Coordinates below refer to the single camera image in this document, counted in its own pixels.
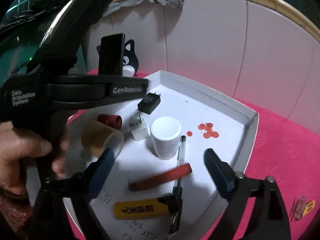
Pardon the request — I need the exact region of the yellow lighter with keychain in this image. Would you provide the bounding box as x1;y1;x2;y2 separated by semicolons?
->
289;196;316;221

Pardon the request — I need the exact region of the red slim lighter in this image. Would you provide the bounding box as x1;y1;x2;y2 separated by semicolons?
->
128;163;192;191

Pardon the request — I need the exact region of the black power adapter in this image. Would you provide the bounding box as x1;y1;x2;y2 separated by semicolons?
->
137;93;161;114

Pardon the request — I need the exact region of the white usb charger cube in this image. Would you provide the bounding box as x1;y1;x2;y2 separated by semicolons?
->
129;115;149;141

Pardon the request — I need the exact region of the white cardboard box lid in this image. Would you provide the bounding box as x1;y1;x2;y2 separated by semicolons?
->
66;71;259;239

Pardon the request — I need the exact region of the brown packing tape roll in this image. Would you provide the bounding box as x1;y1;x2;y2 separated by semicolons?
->
81;121;124;159

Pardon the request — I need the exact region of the yellow lighter black cap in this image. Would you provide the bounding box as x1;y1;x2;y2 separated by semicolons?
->
113;194;181;220

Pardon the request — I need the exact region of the dark red bottle cap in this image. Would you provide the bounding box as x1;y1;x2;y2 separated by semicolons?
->
97;114;123;130

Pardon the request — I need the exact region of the left hand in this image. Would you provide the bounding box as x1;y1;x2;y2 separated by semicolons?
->
1;122;52;235

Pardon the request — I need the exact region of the clear black gel pen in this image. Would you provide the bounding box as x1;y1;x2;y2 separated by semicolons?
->
169;135;187;234

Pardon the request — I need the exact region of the white cylindrical bottle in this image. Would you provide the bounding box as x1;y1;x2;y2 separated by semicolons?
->
150;116;181;160

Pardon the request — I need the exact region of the black cat phone stand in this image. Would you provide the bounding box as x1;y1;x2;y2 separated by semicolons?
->
97;33;139;77

